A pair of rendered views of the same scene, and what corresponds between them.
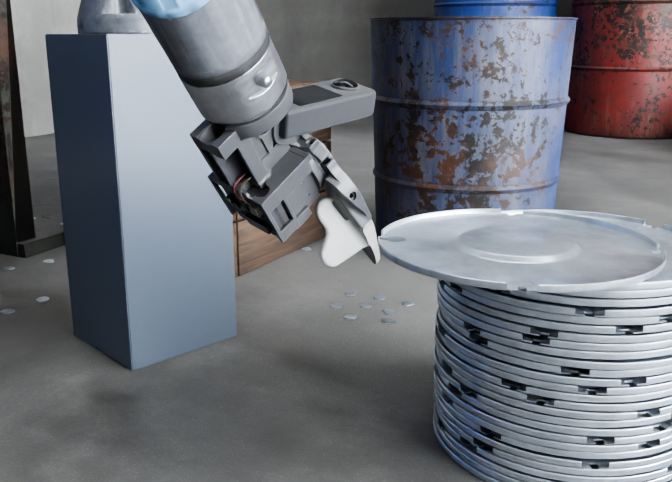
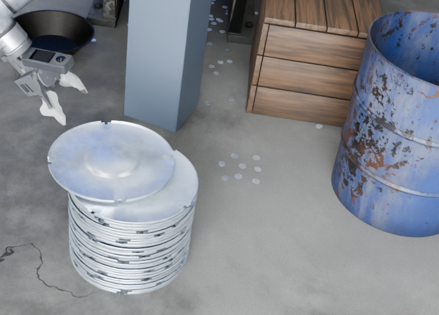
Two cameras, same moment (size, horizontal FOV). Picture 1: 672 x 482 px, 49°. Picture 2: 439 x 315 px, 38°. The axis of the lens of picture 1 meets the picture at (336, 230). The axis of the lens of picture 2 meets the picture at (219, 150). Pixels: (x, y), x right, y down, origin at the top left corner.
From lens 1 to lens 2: 1.54 m
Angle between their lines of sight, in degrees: 57
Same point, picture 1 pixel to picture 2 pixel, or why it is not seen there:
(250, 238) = (266, 99)
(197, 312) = (156, 110)
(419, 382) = not seen: hidden behind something
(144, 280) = (133, 83)
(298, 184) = (27, 82)
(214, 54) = not seen: outside the picture
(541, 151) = (400, 166)
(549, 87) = (417, 129)
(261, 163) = (19, 68)
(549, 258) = (89, 167)
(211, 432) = not seen: hidden behind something
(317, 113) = (34, 63)
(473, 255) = (89, 148)
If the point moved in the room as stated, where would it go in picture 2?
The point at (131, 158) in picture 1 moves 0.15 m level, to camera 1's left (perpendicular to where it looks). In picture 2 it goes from (134, 34) to (117, 10)
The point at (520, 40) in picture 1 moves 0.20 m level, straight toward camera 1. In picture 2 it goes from (397, 84) to (317, 84)
